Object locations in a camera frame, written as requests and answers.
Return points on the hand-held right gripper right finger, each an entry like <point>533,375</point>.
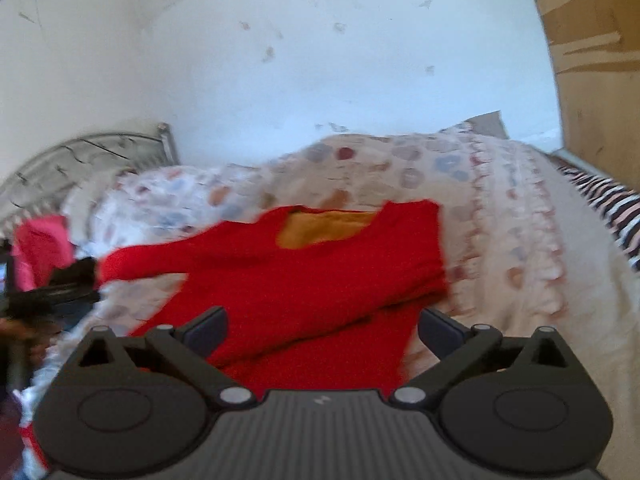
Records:
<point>440,332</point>

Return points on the mustard yellow cloth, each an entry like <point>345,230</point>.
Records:
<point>320,230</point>

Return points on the grey pillow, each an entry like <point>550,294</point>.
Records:
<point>487,122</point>

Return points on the metal bed headboard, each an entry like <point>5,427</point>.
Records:
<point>75,155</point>

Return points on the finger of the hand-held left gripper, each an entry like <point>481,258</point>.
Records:
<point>75,277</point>

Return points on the bright pink cloth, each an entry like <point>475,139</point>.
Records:
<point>40,250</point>

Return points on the striped bed sheet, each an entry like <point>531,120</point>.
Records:
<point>612,210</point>

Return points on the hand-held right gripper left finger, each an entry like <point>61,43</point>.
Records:
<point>209,329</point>

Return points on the patterned beige quilt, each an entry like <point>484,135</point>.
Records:
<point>500,240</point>

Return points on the red knit sweater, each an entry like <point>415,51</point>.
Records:
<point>310,290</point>

